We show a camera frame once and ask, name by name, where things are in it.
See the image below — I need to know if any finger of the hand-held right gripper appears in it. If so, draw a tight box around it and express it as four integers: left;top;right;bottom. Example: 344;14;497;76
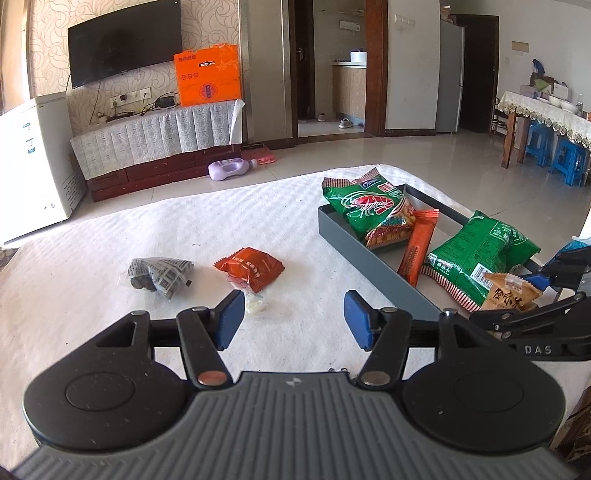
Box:
517;246;591;291
469;292;591;341

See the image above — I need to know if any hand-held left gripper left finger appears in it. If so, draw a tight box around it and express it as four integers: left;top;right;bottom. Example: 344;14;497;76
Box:
92;290;247;388

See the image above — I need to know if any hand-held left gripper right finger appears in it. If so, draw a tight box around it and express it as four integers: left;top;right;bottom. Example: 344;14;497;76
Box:
343;290;502;388

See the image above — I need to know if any beige pastry packet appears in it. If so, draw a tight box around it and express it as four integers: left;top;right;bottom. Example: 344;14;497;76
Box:
480;271;542;315

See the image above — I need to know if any grey rectangular box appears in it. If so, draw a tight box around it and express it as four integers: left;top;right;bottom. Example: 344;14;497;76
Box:
318;184;546;324

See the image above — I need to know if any square red-orange snack packet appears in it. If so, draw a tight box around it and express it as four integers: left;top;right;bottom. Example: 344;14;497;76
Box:
213;247;286;294

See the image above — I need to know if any green checkered-edge snack bag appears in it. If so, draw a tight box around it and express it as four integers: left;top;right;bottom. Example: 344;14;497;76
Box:
421;210;542;311

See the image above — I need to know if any long orange snack bar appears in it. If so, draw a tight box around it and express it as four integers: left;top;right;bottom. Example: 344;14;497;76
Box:
398;209;440;288

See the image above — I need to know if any green shrimp chip bag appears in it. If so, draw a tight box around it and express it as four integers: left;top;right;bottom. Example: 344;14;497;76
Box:
322;170;419;250

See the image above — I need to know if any small white candy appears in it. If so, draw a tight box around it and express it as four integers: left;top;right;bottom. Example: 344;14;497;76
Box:
242;290;268;315

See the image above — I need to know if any grey print snack packet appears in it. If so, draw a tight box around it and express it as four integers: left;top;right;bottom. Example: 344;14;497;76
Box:
117;257;195;300

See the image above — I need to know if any brown patterned cloth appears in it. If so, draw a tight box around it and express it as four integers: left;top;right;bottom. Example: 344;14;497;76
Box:
553;399;591;463

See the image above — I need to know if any blue plastic stool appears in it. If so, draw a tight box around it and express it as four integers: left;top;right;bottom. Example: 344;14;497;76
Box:
549;136;590;187
524;122;555;167

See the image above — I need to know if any wooden dining table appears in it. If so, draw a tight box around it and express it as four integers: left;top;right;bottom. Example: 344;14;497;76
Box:
496;91;591;169

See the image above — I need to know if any purple detergent bottle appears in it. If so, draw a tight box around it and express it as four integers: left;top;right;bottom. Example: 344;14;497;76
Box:
209;158;259;181

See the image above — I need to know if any pink floor scale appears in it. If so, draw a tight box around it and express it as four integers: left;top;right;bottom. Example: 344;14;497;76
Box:
241;144;278;165

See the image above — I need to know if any cream lace tablecloth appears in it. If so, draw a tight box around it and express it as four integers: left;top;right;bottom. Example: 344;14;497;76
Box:
499;91;591;151

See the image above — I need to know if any cloth-covered tv cabinet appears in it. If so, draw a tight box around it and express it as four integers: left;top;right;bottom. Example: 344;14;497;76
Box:
70;99;245;182

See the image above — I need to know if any grey refrigerator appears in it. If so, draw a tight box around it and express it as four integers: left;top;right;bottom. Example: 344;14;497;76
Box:
436;18;465;134

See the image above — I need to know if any beige kitchen counter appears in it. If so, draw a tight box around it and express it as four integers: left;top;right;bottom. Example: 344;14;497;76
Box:
331;62;368;126

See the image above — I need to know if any dark patterned cloth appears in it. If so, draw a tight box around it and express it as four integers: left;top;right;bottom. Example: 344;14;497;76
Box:
0;247;20;278

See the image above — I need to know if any orange gift box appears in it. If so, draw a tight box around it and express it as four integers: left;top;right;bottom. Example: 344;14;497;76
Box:
174;43;243;108

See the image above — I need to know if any white chest freezer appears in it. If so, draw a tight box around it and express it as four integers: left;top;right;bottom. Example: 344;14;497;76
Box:
0;91;88;245

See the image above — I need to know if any dark wooden door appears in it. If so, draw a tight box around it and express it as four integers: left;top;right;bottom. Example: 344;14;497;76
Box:
292;0;315;126

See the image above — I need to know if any pale curtain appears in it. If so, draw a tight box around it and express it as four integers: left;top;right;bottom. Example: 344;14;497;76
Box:
0;0;31;114

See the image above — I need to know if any white wall outlet strip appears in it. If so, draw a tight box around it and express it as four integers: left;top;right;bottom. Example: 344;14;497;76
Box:
110;88;153;105

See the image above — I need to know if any black wall television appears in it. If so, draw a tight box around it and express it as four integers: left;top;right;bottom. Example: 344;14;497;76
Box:
68;0;184;89

